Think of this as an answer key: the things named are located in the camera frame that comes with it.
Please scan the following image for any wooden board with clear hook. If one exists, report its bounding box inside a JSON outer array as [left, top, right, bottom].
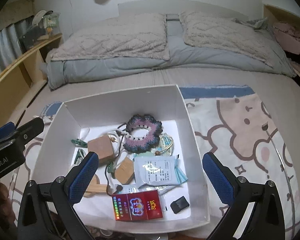
[[87, 135, 115, 164]]

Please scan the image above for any red cigarette pack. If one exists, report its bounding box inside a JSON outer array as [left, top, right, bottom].
[[112, 190, 163, 222]]

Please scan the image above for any pink clothes pile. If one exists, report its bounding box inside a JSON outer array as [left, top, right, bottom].
[[273, 22, 300, 55]]

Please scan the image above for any cartoon patterned blanket mat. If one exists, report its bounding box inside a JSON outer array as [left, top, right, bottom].
[[10, 86, 300, 239]]

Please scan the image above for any white foil sachet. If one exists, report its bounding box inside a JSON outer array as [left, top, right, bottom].
[[134, 155, 188, 188]]

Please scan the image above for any white cap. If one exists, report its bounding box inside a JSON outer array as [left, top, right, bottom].
[[32, 10, 53, 26]]

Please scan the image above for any beige quilted blanket left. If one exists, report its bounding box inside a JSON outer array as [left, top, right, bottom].
[[51, 13, 170, 61]]

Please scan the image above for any grey folded duvet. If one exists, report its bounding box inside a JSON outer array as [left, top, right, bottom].
[[40, 20, 295, 90]]

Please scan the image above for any grey curtain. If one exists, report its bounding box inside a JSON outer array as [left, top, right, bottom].
[[0, 16, 33, 73]]

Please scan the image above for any small black box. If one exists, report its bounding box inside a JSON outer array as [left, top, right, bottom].
[[170, 196, 190, 214]]

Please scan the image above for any white cardboard shoe box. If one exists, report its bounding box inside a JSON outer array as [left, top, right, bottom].
[[29, 84, 211, 235]]

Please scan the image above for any wooden side shelf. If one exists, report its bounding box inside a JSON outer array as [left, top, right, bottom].
[[0, 33, 62, 127]]

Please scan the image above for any beige quilted blanket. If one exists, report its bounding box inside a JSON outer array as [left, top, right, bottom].
[[179, 11, 274, 67], [51, 13, 170, 61]]

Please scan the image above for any round wooden disc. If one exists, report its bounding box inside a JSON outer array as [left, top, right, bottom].
[[83, 175, 106, 198]]

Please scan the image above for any square wooden coaster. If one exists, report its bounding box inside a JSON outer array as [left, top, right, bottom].
[[115, 157, 134, 185]]

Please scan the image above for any wooden block stick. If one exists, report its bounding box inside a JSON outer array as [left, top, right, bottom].
[[85, 184, 108, 193]]

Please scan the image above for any dark storage bag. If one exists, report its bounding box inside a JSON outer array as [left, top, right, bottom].
[[19, 26, 49, 50]]

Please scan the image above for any green clothes peg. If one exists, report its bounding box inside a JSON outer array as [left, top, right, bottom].
[[71, 139, 88, 148]]

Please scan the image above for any beige quilted blanket right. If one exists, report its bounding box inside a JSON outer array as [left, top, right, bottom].
[[179, 11, 274, 67]]

